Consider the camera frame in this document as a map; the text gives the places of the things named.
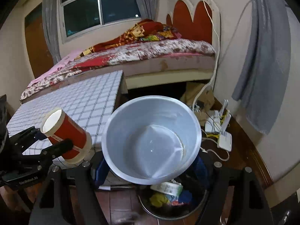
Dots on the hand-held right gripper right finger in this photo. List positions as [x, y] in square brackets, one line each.
[218, 175]

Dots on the red paper cup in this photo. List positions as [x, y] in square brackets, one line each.
[70, 133]

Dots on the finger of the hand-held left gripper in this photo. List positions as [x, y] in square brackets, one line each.
[28, 133]
[59, 147]

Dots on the white checked tablecloth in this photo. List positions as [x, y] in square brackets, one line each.
[82, 98]

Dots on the yellow plastic bag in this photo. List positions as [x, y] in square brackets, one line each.
[157, 199]

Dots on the white router with antennas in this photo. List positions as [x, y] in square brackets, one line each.
[216, 123]

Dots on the red patterned blanket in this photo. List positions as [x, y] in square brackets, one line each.
[131, 34]

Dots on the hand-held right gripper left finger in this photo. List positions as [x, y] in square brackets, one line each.
[102, 172]

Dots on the bed with red headboard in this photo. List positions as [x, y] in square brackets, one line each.
[187, 21]

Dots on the long grey curtain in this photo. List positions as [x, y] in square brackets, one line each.
[260, 63]

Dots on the floral bed quilt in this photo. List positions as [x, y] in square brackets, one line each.
[152, 51]

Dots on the green white carton box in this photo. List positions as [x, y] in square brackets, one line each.
[167, 187]

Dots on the black trash bin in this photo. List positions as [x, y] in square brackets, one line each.
[201, 199]

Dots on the large window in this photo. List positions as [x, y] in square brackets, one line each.
[100, 7]

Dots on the pink blanket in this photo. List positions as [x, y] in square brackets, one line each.
[63, 62]

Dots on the blue paper cup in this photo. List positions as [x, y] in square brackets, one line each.
[152, 133]

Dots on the wooden door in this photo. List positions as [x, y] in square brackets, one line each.
[35, 46]

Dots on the cardboard box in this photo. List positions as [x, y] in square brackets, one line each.
[204, 96]

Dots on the flat white router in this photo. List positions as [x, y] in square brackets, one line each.
[225, 140]

